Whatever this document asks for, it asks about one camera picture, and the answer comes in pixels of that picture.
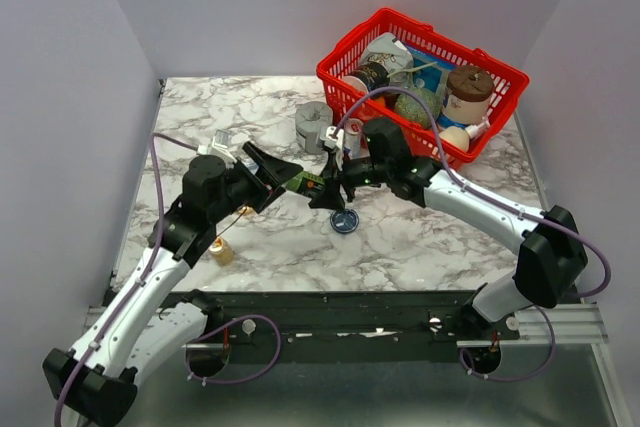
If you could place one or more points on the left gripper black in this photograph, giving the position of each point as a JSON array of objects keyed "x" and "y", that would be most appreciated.
[{"x": 279, "y": 170}]

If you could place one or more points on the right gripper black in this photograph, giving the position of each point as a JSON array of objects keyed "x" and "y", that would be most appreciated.
[{"x": 329, "y": 196}]

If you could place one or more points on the dark blue round dish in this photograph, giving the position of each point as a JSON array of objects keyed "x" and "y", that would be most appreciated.
[{"x": 344, "y": 221}]

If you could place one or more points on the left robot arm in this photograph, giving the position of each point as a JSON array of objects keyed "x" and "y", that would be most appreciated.
[{"x": 88, "y": 377}]

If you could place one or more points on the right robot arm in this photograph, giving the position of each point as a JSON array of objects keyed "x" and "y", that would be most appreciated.
[{"x": 549, "y": 255}]

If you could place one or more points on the light blue rectangular tray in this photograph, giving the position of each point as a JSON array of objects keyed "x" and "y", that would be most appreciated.
[{"x": 251, "y": 165}]

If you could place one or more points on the red bull can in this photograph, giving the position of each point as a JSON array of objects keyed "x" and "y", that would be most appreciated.
[{"x": 353, "y": 131}]

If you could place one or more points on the orange round dish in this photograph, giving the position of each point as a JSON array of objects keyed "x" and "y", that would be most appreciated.
[{"x": 246, "y": 210}]

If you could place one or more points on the grey toilet paper roll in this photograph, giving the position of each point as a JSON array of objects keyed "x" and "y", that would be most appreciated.
[{"x": 311, "y": 119}]

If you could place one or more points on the amber pill bottle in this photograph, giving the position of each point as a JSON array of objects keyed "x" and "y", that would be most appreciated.
[{"x": 221, "y": 252}]

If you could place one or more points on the green melon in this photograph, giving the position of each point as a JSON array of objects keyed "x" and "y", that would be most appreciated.
[{"x": 408, "y": 108}]

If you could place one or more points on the beige egg shaped ball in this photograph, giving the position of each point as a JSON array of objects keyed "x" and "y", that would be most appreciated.
[{"x": 457, "y": 137}]

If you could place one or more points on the grey printed pouch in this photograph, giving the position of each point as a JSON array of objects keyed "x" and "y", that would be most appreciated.
[{"x": 388, "y": 51}]

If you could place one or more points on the blue box in basket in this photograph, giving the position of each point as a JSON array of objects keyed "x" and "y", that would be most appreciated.
[{"x": 431, "y": 72}]

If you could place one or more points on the white pump bottle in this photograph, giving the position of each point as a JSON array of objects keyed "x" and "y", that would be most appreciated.
[{"x": 476, "y": 130}]

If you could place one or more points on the brown lid white tub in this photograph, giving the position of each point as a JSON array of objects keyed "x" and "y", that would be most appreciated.
[{"x": 467, "y": 95}]

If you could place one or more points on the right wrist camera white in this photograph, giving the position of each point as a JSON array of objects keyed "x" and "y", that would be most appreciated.
[{"x": 332, "y": 138}]

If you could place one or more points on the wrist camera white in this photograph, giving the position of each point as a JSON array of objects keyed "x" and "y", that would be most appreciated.
[
  {"x": 332, "y": 138},
  {"x": 219, "y": 147}
]

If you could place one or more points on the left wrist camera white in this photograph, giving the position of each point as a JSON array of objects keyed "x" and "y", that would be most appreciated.
[{"x": 219, "y": 147}]

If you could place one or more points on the black table front frame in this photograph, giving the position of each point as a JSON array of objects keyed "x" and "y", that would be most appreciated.
[{"x": 352, "y": 351}]

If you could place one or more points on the aluminium rail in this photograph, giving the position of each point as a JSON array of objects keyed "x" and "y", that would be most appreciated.
[{"x": 550, "y": 327}]

